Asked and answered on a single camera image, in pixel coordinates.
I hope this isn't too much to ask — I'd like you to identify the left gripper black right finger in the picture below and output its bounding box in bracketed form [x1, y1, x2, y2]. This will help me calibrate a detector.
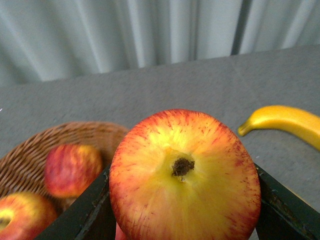
[255, 165, 320, 240]

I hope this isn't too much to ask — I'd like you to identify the brown wicker basket left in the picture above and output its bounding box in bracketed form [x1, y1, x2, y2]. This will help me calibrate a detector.
[0, 121, 129, 214]

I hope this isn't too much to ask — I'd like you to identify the pale pleated curtain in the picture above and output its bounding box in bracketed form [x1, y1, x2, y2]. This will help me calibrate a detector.
[0, 0, 320, 87]

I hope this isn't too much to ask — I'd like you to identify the red yellow apple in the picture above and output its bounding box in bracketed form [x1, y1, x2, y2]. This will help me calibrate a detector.
[109, 109, 261, 240]
[44, 144, 103, 199]

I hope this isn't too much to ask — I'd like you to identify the red yellow apple tilted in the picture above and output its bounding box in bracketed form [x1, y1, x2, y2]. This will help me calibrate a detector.
[44, 144, 103, 199]

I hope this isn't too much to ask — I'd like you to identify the red apple stem up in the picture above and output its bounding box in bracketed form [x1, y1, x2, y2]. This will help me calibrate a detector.
[0, 192, 58, 240]

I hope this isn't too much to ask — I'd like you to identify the yellow plastic banana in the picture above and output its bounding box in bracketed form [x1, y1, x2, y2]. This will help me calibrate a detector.
[237, 105, 320, 150]

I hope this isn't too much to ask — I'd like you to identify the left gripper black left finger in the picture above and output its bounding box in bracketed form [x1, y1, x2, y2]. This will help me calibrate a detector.
[36, 165, 116, 240]

